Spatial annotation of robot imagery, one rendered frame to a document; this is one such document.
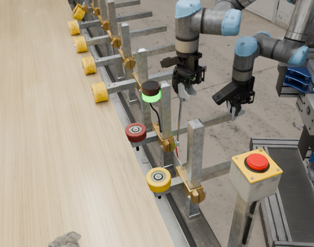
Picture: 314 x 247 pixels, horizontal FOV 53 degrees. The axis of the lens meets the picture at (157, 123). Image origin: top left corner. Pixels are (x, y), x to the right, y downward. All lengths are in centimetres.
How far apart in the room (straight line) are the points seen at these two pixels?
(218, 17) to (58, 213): 73
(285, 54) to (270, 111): 167
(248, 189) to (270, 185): 5
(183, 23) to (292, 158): 140
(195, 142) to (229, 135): 166
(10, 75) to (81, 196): 90
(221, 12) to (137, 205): 61
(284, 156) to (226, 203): 48
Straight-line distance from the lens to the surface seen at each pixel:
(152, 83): 105
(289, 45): 122
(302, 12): 122
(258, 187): 63
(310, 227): 186
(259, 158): 63
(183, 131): 126
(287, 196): 194
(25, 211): 103
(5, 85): 165
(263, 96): 303
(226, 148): 242
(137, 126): 120
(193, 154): 91
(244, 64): 119
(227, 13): 96
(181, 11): 96
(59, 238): 92
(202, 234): 114
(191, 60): 102
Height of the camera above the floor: 167
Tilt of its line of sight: 40 degrees down
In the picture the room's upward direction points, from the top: 3 degrees counter-clockwise
